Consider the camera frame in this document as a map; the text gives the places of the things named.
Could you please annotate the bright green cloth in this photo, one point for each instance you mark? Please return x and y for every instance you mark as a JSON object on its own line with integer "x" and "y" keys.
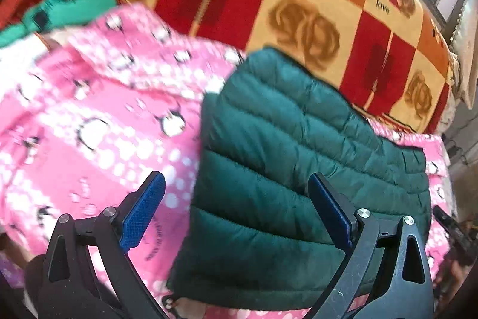
{"x": 74, "y": 7}

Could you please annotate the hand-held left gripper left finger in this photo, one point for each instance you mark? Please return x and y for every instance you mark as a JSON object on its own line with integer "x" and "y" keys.
{"x": 143, "y": 210}

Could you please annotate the dark green puffer jacket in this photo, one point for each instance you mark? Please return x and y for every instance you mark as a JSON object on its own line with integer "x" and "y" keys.
{"x": 283, "y": 139}

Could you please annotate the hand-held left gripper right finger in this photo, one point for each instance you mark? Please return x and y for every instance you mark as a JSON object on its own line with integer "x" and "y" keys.
{"x": 332, "y": 212}

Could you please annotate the pink penguin print quilt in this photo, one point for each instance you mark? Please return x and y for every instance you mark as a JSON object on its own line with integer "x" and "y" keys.
{"x": 112, "y": 162}

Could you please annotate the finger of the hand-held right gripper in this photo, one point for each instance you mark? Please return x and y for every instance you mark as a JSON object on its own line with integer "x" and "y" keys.
{"x": 453, "y": 233}

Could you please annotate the white lace cloth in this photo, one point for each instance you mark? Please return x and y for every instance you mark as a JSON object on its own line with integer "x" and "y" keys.
{"x": 461, "y": 53}

